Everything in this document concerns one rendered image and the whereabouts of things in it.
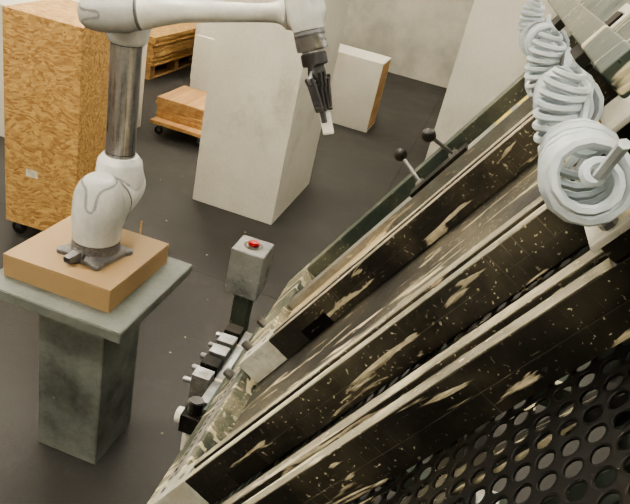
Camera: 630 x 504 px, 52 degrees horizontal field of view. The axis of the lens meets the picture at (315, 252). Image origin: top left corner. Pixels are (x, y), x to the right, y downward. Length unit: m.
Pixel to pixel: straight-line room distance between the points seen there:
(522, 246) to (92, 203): 1.53
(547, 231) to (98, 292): 1.54
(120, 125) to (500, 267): 1.61
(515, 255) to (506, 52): 4.59
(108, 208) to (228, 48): 2.31
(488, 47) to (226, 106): 2.18
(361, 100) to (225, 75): 2.78
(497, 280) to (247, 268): 1.42
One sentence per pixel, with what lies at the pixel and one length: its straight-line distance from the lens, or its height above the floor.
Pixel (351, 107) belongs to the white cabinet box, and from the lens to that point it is 6.91.
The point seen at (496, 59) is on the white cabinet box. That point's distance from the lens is 5.45.
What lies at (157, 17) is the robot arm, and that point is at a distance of 2.00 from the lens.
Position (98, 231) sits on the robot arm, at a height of 0.95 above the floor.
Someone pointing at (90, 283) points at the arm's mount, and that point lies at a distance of 2.14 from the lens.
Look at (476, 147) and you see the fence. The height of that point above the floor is 1.54.
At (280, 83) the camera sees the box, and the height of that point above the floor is 0.96.
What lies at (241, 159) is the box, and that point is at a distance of 4.42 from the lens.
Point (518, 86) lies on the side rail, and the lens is 1.95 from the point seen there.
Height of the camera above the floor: 2.01
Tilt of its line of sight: 28 degrees down
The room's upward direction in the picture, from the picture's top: 14 degrees clockwise
